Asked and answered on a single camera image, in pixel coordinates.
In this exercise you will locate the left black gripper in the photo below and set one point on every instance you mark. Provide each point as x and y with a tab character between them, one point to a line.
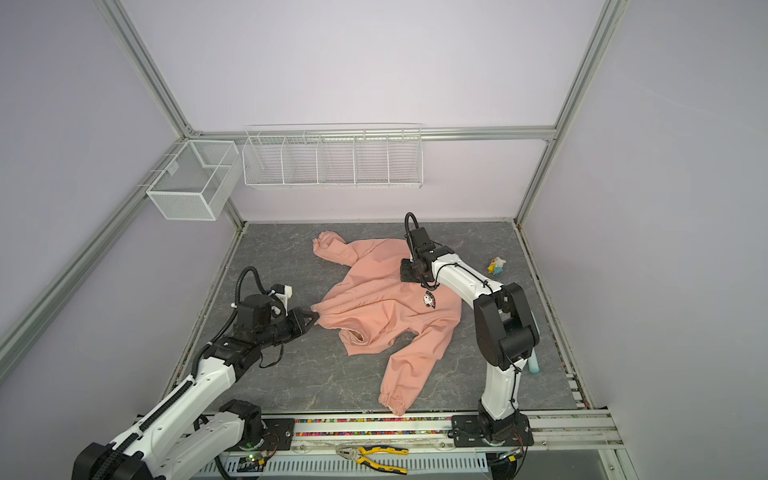
294	315

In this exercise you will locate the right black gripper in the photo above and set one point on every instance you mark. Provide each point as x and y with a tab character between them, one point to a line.
407	276

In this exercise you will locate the pink Snoopy zip jacket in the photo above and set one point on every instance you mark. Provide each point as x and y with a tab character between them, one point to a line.
371	307

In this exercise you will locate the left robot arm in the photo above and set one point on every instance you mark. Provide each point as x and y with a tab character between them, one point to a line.
175	440

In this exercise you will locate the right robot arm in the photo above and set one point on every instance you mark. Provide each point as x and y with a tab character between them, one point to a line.
506	334

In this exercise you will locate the small green circuit board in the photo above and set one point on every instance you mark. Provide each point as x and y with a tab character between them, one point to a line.
251	464

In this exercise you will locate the teal silicone spatula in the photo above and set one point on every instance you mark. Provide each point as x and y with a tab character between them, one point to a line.
533	364

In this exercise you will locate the white mesh box basket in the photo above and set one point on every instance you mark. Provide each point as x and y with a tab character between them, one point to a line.
197	180

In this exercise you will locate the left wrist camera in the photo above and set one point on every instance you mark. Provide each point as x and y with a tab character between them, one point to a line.
283	293

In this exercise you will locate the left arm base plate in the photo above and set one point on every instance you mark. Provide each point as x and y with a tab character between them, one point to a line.
277	434

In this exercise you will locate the white wire shelf basket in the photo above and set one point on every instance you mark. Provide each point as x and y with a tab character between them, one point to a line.
333	155

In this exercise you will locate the white slotted cable duct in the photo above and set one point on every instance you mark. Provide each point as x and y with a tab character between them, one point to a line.
333	466

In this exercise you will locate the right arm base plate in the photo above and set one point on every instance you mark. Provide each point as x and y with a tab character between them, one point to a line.
480	430

